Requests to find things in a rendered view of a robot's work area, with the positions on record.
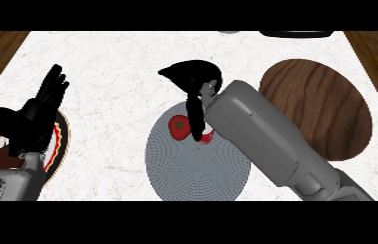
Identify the plate with red black rim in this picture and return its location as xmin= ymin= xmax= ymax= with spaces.
xmin=0 ymin=110 xmax=73 ymax=191

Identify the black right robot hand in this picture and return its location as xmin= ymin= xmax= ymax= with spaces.
xmin=157 ymin=59 xmax=225 ymax=143

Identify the brown wooden bowl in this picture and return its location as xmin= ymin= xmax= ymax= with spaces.
xmin=259 ymin=58 xmax=376 ymax=162

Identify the black rounded object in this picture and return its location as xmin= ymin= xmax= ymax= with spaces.
xmin=259 ymin=30 xmax=336 ymax=39

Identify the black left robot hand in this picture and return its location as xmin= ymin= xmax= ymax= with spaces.
xmin=0 ymin=63 xmax=72 ymax=159

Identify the red tomato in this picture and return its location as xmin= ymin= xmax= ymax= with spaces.
xmin=168 ymin=114 xmax=216 ymax=145

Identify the grey round placemat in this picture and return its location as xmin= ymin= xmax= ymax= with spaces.
xmin=145 ymin=100 xmax=253 ymax=202

